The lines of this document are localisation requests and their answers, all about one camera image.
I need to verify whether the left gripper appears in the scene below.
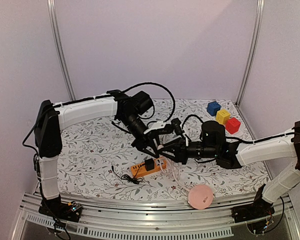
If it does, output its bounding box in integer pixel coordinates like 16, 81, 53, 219
119, 113, 162, 159

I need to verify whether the white cable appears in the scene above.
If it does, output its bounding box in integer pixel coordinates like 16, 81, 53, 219
157, 144, 193, 198

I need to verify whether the black power adapter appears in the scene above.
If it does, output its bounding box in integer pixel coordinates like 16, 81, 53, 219
111, 158, 155, 185

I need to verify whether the orange power strip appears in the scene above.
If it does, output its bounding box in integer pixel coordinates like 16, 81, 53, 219
130, 157, 167, 178

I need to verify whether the blue cube socket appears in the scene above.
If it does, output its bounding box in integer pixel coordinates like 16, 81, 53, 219
206, 101, 221, 117

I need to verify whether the pink round socket hub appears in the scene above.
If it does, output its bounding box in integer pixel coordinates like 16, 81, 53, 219
187, 184, 214, 210

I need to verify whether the yellow cube socket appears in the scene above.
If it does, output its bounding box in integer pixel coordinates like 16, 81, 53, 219
215, 109, 231, 125

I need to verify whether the red cube socket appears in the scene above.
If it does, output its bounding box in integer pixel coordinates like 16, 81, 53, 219
225, 117, 241, 135

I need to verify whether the white multi-socket power strip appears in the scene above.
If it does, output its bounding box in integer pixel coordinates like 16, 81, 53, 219
206, 101, 244, 137

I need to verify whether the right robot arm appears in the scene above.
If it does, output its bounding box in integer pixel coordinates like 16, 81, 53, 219
158, 120, 300, 218

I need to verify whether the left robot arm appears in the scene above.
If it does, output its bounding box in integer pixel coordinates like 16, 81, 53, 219
34, 90, 174, 217

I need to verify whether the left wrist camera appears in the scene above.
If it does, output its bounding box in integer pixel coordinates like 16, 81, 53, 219
144, 121, 174, 135

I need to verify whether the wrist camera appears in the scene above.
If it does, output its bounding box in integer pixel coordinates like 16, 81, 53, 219
144, 121, 174, 135
171, 118, 188, 141

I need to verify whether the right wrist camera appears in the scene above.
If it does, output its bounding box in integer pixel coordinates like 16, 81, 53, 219
171, 118, 188, 141

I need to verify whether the aluminium front rail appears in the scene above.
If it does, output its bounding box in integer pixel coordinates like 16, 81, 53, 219
11, 192, 300, 240

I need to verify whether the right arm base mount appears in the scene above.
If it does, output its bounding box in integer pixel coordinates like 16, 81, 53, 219
231, 189, 275, 235

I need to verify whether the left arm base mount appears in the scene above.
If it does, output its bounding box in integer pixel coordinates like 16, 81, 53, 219
38, 197, 83, 223

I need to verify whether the right aluminium post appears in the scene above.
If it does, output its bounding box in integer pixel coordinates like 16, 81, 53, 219
235, 0, 265, 108

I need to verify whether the aluminium post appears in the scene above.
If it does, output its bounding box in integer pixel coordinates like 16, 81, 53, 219
235, 0, 265, 108
47, 0, 76, 101

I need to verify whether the left aluminium post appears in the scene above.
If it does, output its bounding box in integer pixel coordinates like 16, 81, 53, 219
47, 0, 76, 101

